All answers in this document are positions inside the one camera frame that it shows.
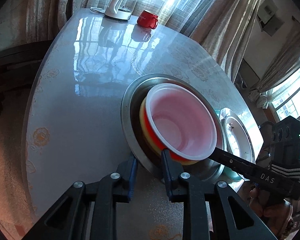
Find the stainless steel bowl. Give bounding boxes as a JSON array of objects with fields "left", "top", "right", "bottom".
[{"left": 120, "top": 73, "right": 228, "bottom": 183}]

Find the large white decorated plate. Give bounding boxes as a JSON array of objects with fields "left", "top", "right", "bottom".
[{"left": 219, "top": 107, "right": 256, "bottom": 164}]

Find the dark wooden chair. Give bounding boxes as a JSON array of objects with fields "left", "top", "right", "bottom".
[{"left": 0, "top": 39, "right": 54, "bottom": 140}]

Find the person's right hand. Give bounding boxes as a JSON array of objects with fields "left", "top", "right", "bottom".
[{"left": 249, "top": 186, "right": 293, "bottom": 236}]

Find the beige side window drape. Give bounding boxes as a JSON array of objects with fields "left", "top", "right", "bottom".
[{"left": 250, "top": 29, "right": 300, "bottom": 105}]

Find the red plastic bowl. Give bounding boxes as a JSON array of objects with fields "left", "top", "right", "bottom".
[{"left": 145, "top": 83, "right": 218, "bottom": 162}]

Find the grey wall-mounted box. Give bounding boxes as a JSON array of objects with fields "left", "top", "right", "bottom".
[{"left": 256, "top": 0, "right": 283, "bottom": 37}]

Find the teal round plate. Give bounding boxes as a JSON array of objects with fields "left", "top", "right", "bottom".
[{"left": 213, "top": 109, "right": 243, "bottom": 183}]

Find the red mug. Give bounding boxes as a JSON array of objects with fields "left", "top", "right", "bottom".
[{"left": 136, "top": 9, "right": 159, "bottom": 30}]

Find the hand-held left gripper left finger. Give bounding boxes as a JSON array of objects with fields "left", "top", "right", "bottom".
[{"left": 22, "top": 154, "right": 138, "bottom": 240}]

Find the yellow plastic bowl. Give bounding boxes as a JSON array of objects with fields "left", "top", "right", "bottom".
[{"left": 139, "top": 97, "right": 199, "bottom": 166}]

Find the beige patterned drape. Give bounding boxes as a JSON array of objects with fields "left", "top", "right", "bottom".
[
  {"left": 25, "top": 0, "right": 91, "bottom": 44},
  {"left": 179, "top": 0, "right": 269, "bottom": 83}
]

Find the glass electric kettle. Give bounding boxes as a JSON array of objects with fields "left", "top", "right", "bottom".
[{"left": 104, "top": 0, "right": 141, "bottom": 21}]

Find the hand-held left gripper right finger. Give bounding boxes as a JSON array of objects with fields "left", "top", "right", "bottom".
[{"left": 161, "top": 149, "right": 278, "bottom": 240}]

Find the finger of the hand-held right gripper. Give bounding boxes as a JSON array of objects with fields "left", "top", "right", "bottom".
[{"left": 209, "top": 147, "right": 256, "bottom": 178}]

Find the small white floral dish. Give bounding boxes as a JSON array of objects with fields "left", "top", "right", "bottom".
[{"left": 224, "top": 116, "right": 251, "bottom": 158}]

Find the small side window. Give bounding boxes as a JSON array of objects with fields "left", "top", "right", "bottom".
[{"left": 269, "top": 60, "right": 300, "bottom": 130}]

